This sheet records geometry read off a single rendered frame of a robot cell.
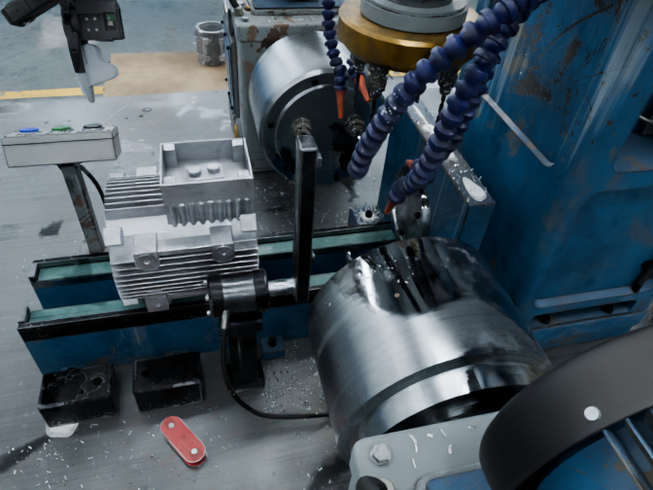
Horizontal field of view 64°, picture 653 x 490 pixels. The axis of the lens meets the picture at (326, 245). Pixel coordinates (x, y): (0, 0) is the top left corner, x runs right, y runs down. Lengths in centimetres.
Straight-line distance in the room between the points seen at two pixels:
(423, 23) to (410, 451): 45
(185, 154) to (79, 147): 24
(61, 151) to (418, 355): 69
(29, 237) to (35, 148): 29
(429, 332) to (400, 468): 14
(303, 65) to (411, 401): 64
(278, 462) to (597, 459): 58
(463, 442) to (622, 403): 20
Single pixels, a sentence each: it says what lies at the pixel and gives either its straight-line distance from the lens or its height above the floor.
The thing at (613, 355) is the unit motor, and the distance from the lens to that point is 30.
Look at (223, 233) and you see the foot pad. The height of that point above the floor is 107.
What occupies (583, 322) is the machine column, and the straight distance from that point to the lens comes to 101.
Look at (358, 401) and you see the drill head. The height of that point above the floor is 110.
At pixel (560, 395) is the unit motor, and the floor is 133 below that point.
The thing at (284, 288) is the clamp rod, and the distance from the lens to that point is 72.
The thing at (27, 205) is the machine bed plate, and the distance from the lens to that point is 131.
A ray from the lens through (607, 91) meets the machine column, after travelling 69.
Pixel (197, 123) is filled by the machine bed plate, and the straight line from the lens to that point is 150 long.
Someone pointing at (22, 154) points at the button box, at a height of 105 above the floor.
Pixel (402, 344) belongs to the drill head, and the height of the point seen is 115.
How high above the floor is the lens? 156
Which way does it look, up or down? 44 degrees down
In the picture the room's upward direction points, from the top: 5 degrees clockwise
